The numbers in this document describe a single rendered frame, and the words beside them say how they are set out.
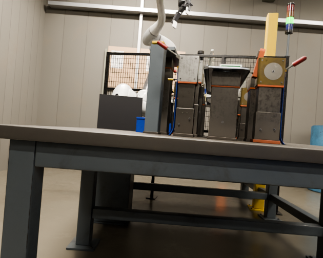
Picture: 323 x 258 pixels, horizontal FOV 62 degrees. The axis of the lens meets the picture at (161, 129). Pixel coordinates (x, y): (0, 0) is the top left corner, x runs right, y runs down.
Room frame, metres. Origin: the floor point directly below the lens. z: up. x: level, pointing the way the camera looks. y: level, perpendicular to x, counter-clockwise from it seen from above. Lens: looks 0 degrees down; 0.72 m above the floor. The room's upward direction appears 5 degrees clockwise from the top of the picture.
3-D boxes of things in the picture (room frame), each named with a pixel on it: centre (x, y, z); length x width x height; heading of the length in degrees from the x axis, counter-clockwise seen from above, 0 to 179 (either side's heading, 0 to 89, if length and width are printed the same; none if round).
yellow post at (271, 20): (2.77, -1.04, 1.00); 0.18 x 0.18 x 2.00; 80
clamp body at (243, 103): (1.80, -0.57, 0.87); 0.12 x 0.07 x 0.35; 80
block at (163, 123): (1.61, 0.00, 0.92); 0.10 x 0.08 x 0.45; 170
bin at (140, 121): (1.65, 0.10, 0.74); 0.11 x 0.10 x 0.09; 170
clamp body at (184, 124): (1.23, -0.09, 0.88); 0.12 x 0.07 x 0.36; 80
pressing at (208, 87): (1.76, -0.38, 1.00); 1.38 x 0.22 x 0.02; 170
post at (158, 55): (1.36, 0.05, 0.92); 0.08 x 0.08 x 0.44; 80
